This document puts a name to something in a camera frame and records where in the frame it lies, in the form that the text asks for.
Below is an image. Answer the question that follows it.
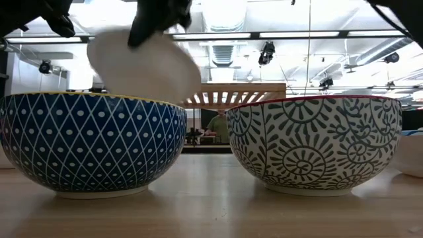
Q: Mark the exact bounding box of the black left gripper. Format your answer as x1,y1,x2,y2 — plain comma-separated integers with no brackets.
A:
127,0,193,48

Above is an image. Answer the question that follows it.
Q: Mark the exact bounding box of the blue white patterned plate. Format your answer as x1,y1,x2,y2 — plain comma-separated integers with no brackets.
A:
393,129,423,179
86,28,202,106

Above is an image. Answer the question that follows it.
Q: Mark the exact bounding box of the grey floral bowl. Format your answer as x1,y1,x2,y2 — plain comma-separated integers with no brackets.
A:
226,95,403,198

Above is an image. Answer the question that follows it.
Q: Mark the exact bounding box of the wooden slatted shelf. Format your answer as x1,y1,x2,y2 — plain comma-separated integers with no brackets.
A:
180,82,287,110

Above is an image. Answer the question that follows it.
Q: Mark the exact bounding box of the person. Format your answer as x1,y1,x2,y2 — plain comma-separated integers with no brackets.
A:
204,108,229,145

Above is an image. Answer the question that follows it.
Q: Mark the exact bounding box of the dark background desk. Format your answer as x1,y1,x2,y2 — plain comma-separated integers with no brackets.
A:
180,142,233,155

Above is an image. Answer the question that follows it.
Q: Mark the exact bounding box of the long ceiling light strip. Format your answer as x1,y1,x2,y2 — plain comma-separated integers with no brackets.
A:
0,29,409,44

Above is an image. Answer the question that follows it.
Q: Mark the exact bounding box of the black metal table frame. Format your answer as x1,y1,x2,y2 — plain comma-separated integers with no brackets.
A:
65,85,110,94

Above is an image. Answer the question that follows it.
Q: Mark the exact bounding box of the silver ceiling air duct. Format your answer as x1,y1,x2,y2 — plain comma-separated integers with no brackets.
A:
201,0,248,33

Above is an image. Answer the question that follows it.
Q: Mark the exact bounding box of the thin hanging cable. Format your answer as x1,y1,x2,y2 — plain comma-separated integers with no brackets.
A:
305,0,313,97

